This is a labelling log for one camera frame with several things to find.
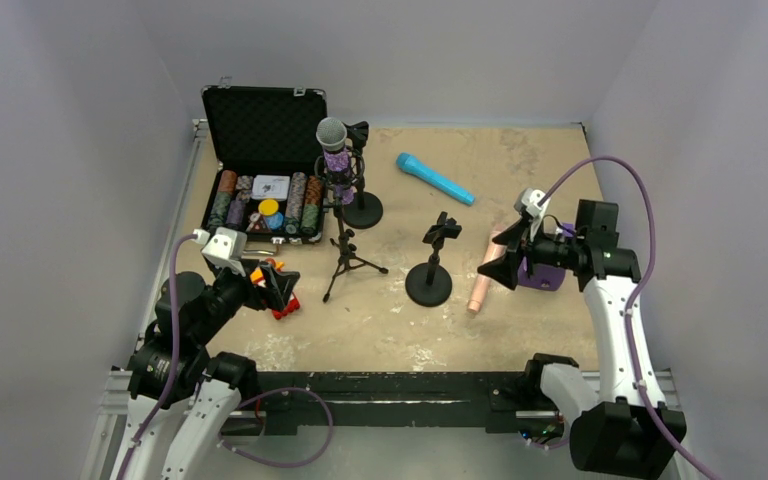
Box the blue small blind chip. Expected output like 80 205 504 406
263 212 284 231

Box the yellow round chip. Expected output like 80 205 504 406
258 199 280 217

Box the black round-base mic stand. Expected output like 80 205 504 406
405 211 462 307
318 117 383 229

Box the triangular all-in marker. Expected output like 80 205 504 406
246 212 271 233

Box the white playing card deck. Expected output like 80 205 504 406
251 175 291 202

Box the black tripod mic stand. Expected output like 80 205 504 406
317 145 389 303

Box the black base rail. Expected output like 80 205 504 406
258 371 557 435

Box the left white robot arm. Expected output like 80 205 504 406
113 261 300 479

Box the blue toy microphone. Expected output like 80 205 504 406
396 152 475 206

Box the red yellow toy block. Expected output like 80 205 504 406
250 257 301 320

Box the black poker chip case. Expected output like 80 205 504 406
201 84 328 232

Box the purple metronome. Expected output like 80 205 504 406
517 222 575 292

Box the purple glitter microphone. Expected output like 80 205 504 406
316 117 355 205

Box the pink toy microphone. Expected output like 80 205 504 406
466 224 504 314

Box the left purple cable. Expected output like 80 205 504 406
115 233 336 480

